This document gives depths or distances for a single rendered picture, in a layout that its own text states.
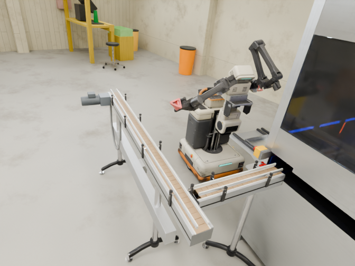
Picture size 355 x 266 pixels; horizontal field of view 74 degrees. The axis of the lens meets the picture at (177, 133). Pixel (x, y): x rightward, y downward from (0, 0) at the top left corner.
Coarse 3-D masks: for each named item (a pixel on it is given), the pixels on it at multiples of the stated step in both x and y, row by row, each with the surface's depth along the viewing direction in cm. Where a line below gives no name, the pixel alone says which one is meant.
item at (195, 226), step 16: (112, 96) 234; (128, 112) 219; (128, 128) 196; (144, 128) 189; (144, 144) 170; (160, 144) 170; (144, 160) 168; (160, 160) 161; (160, 176) 147; (176, 176) 143; (160, 192) 147; (176, 192) 131; (192, 192) 135; (176, 208) 126; (192, 208) 127; (192, 224) 119; (208, 224) 117; (192, 240) 115
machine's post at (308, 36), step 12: (324, 0) 122; (312, 12) 128; (312, 24) 129; (312, 36) 130; (300, 48) 137; (300, 60) 139; (300, 72) 140; (288, 84) 148; (288, 96) 149; (276, 120) 161; (276, 132) 162
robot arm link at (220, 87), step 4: (220, 80) 178; (220, 84) 176; (212, 88) 171; (216, 88) 172; (220, 88) 175; (224, 88) 177; (228, 88) 181; (204, 92) 168; (208, 92) 167; (212, 92) 169; (216, 92) 172; (224, 92) 180; (196, 96) 159; (200, 96) 161; (204, 96) 164; (208, 96) 166; (204, 100) 164
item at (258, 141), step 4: (260, 136) 208; (264, 136) 211; (248, 140) 204; (252, 140) 206; (256, 140) 207; (260, 140) 208; (264, 140) 208; (252, 144) 194; (256, 144) 202; (260, 144) 202; (264, 144) 203
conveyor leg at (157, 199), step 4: (156, 188) 165; (156, 192) 167; (156, 196) 169; (160, 196) 170; (156, 200) 171; (160, 200) 172; (156, 204) 173; (160, 204) 174; (156, 228) 186; (152, 232) 191; (156, 232) 189; (152, 236) 193; (156, 236) 192; (152, 240) 195; (156, 240) 195
